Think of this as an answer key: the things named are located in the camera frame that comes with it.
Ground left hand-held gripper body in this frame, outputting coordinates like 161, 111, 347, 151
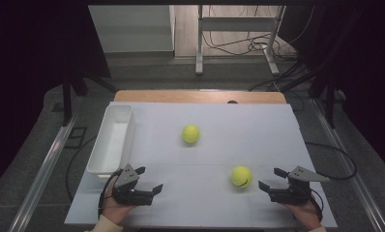
111, 163, 155, 207

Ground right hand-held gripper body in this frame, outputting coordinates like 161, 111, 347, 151
267, 165, 330, 206

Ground white plastic bin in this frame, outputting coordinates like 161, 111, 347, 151
86, 104, 136, 180

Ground yellow tennis ball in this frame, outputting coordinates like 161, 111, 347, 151
181, 124, 201, 145
230, 165, 253, 189

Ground person's right hand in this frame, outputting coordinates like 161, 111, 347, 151
281, 195, 324, 231

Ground person's left hand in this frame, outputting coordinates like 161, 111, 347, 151
102, 185, 139, 225

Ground white table mat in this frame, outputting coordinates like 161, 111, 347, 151
64, 101, 339, 229

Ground black stand legs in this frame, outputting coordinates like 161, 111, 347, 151
61, 72, 118, 128
279, 59, 338, 130

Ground dark curtain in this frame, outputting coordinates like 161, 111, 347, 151
0, 0, 112, 194
277, 0, 385, 179

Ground white cabinet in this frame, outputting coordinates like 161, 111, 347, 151
88, 4, 176, 54

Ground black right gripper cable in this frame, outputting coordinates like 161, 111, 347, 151
310, 188, 325, 222

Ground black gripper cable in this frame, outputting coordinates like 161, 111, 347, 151
310, 188, 325, 222
98, 168, 124, 220

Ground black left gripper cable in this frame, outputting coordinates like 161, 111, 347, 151
98, 168, 124, 220

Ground black thin floor cable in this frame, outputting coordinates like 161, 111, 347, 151
65, 134, 98, 203

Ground metal floor rail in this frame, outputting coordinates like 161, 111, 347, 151
8, 115, 79, 232
311, 98, 385, 232

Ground black looped floor cable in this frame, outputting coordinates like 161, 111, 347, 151
305, 141, 359, 181

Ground tangle of floor cables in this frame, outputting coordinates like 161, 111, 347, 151
202, 5, 314, 62

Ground grey metal desk frame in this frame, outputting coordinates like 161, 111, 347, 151
194, 4, 287, 77

